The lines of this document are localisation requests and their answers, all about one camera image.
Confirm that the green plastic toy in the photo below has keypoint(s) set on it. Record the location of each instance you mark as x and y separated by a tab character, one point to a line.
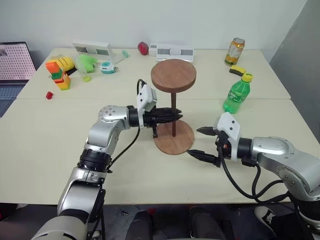
87	62

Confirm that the yellow toy drill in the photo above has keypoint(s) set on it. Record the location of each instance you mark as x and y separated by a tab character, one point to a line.
64	62

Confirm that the clear green plastic cup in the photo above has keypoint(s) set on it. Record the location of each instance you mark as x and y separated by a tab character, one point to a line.
85	75

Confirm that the yellow black sponge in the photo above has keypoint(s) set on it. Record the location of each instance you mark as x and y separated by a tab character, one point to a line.
237	70

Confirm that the dark rounded shape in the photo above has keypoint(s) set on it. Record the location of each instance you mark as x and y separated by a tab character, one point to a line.
206	222
140	225

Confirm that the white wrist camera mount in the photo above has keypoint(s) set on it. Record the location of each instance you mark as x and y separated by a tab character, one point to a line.
145	100
228	127

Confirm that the small white box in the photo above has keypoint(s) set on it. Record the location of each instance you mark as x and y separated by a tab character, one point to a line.
152	50

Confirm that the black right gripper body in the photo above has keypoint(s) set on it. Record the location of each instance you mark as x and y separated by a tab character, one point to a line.
222	147

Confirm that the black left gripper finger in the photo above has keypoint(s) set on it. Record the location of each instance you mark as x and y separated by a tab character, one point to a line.
170	118
168	110

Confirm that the teal white tape measure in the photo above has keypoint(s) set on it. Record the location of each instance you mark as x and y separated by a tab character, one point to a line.
107	67

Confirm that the small green plastic piece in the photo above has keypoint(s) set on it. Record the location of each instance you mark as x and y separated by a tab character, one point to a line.
125	54

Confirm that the orange green yellow block toy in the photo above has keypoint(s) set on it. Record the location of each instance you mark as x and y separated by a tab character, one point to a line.
61	77

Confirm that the round wooden disc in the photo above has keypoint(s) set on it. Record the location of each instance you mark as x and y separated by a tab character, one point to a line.
173	75

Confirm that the green plastic soda bottle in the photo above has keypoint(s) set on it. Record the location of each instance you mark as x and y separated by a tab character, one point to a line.
235	96

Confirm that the white black shoe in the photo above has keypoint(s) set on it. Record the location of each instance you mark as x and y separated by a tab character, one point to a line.
266	217

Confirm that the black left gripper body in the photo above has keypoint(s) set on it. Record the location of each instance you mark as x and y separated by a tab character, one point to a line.
153	117

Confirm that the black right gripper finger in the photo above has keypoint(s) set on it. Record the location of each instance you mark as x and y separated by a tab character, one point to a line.
202	156
206	131

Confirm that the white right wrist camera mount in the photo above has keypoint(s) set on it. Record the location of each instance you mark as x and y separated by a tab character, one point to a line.
228	127

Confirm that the orange drink can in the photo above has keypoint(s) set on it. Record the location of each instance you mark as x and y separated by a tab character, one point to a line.
234	52

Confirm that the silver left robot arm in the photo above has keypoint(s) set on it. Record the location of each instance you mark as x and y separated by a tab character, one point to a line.
107	130

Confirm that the small red block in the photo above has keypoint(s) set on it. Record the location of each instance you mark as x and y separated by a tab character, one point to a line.
49	95

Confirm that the long white box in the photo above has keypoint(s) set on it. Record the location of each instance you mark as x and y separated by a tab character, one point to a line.
92	49
175	53

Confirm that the grey laptop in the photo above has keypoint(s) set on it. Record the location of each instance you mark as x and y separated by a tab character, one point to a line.
13	70

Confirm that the dark wooden pole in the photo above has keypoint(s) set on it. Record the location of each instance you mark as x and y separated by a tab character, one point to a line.
174	100

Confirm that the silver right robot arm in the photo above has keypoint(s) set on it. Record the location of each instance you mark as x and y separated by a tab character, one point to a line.
275	152

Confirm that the round wooden base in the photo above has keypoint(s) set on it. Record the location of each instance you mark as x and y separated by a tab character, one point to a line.
175	142

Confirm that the red round object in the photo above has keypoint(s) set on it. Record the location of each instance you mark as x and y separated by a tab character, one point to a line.
143	48

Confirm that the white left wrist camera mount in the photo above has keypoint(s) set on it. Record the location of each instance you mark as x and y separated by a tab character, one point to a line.
145	100

